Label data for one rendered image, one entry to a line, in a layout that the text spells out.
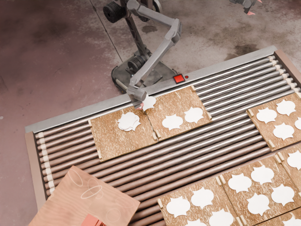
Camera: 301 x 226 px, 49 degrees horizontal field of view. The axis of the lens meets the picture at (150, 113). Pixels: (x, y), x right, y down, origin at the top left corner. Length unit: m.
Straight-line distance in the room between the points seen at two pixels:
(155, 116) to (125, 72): 1.28
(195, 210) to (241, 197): 0.30
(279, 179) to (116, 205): 1.03
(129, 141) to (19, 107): 1.91
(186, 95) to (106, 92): 1.46
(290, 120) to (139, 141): 1.06
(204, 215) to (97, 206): 0.63
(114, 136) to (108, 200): 0.50
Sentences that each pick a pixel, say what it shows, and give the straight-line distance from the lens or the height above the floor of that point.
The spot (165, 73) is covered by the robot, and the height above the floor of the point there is 0.24.
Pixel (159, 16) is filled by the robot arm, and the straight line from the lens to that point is 2.23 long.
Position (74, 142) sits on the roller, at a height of 0.92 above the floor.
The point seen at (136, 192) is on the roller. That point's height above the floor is 0.92.
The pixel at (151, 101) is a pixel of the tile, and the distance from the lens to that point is 2.29.
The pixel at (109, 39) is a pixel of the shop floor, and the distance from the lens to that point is 4.29.
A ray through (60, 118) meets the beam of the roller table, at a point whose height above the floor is 0.92.
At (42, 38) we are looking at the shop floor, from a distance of 4.56.
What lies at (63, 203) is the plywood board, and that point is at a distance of 2.08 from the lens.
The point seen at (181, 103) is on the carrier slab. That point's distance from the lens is 2.42.
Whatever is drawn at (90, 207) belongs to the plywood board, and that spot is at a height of 1.04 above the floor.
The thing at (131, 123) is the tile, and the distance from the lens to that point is 2.32.
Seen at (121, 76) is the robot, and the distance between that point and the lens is 3.53.
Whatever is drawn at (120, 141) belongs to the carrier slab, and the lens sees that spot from 2.28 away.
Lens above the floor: 2.92
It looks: 57 degrees down
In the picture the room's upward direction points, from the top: 6 degrees counter-clockwise
